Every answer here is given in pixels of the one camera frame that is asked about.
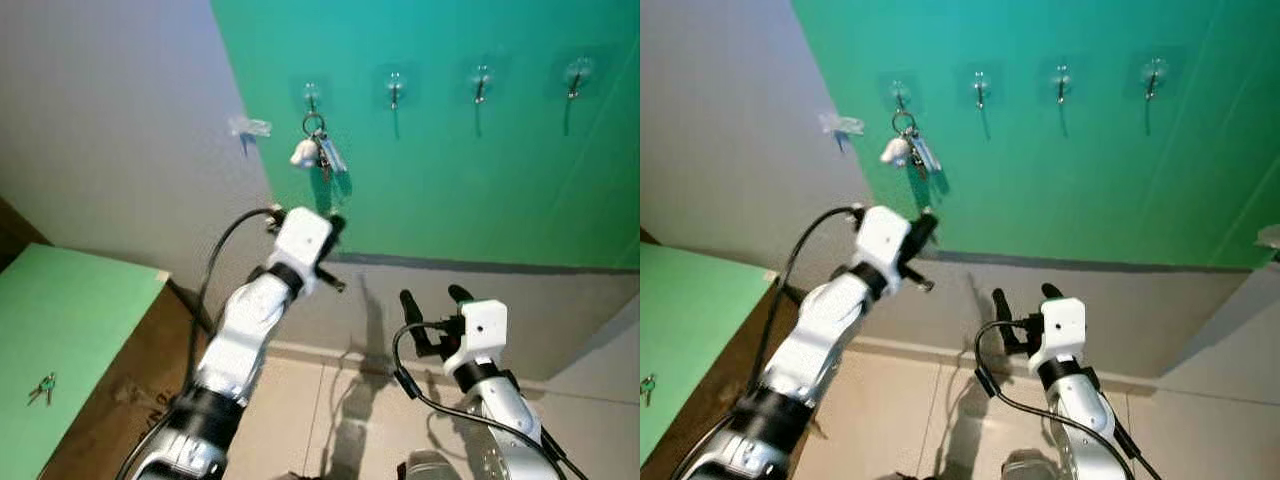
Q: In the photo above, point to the green wall sheet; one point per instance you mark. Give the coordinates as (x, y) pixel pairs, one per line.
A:
(1050, 180)
(450, 180)

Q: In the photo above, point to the grey right robot leg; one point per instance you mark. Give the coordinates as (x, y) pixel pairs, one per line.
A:
(1030, 465)
(430, 465)

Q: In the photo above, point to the green paper table cover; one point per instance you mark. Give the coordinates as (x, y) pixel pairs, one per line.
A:
(690, 330)
(70, 330)

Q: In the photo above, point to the clear adhesive metal wall hook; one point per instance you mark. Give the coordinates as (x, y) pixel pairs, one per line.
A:
(575, 78)
(312, 95)
(395, 88)
(481, 84)
(981, 88)
(1062, 82)
(900, 93)
(1155, 75)

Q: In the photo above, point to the silver keys with green tag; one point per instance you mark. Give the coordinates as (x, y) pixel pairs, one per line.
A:
(648, 385)
(42, 388)

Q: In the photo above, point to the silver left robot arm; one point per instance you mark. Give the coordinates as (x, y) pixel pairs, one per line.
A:
(240, 330)
(820, 330)

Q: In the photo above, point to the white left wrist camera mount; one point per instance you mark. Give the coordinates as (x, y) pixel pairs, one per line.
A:
(885, 240)
(300, 240)

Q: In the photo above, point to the brown wooden table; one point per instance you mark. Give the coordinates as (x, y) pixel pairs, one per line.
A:
(745, 370)
(130, 390)

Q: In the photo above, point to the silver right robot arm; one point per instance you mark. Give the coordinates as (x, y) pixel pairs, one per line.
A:
(500, 410)
(1080, 405)

